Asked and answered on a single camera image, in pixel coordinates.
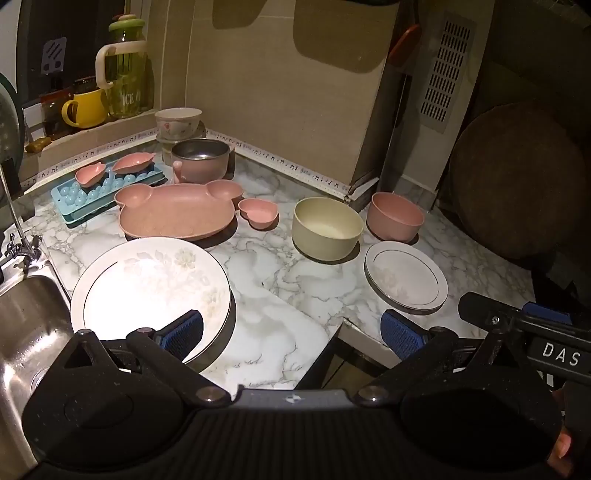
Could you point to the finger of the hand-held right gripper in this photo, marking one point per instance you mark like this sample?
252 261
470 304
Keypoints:
547 314
480 309

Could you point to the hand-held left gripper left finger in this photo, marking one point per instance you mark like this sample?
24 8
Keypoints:
182 332

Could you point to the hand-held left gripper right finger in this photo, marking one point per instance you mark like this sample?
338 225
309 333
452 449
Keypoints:
401 333

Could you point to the small white plate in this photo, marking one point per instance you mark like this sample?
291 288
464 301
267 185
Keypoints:
401 277

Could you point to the large white floral plate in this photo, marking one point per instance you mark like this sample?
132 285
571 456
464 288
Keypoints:
138 286

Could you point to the pink bowl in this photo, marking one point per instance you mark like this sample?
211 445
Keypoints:
392 228

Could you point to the pink bear-shaped plate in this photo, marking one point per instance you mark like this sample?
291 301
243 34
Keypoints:
175 212

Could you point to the beige bowl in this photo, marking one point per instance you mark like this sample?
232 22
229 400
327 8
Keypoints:
323 224

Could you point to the small pink heart dish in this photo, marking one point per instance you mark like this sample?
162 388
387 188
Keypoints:
256 212

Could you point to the person's right hand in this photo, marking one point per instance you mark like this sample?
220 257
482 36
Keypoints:
561 445

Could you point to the round wooden board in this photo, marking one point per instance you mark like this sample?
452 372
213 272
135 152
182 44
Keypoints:
517 184

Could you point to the steel sink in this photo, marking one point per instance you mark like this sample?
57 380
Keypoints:
27 332

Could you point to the pink pot with steel interior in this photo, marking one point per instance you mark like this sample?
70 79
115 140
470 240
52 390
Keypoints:
203 171

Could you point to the blue ice tray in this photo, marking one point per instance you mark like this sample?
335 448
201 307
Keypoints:
83 199

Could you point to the pink leaf-shaped dish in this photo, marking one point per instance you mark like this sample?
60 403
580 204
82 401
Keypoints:
131 164

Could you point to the pink apple-shaped dish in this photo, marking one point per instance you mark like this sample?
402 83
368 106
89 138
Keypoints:
90 175

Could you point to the thin chrome faucet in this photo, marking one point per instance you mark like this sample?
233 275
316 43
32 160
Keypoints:
18 247

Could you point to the white floral bowl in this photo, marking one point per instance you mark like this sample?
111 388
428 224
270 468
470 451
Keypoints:
178 124

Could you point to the small brown object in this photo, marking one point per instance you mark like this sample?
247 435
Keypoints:
37 144

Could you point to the white vent grille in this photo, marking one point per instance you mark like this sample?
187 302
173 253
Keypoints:
448 69

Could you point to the yellow mug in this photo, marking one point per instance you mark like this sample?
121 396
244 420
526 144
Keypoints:
87 108

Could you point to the dark jar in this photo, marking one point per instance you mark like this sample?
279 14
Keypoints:
53 117

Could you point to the green glass pitcher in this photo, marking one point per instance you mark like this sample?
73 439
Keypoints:
129 83

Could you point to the orange hanging utensil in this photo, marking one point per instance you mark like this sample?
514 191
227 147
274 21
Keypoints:
406 41

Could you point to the white window sticker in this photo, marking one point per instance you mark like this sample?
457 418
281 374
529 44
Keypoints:
53 55

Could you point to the window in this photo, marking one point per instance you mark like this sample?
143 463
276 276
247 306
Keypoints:
78 27

